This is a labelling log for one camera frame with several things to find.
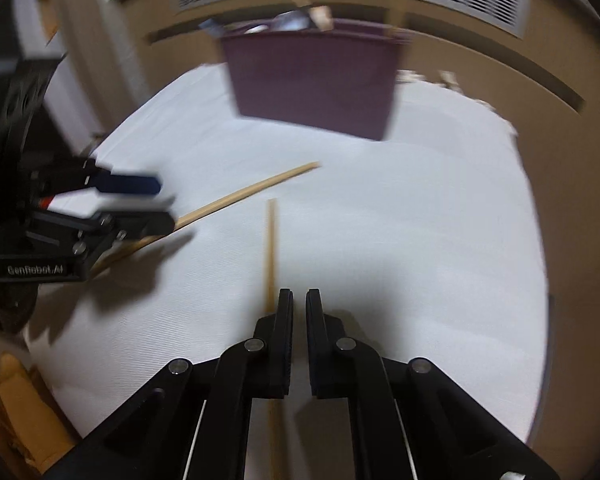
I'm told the white table cloth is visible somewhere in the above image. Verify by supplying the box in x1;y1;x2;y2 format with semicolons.
0;65;556;479

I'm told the blue plastic spoon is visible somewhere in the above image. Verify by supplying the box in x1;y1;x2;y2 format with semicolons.
198;18;230;39

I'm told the wooden spoon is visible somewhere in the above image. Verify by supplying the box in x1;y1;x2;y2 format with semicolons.
309;6;334;32

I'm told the metal spoon black handle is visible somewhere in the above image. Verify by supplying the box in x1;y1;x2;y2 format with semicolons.
270;10;313;32

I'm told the purple plastic utensil holder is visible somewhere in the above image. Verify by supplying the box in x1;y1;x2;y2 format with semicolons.
220;18;410;141

